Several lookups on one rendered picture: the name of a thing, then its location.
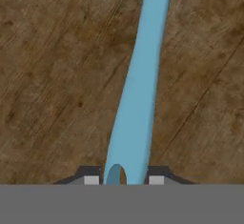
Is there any light blue spatula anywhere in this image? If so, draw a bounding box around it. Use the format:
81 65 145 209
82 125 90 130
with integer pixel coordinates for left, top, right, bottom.
103 0 175 186

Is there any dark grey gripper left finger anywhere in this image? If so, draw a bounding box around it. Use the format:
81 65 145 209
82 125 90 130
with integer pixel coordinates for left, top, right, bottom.
52 165 105 186

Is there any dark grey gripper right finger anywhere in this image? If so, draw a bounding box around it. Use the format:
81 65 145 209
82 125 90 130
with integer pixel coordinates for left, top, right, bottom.
143 165 195 186

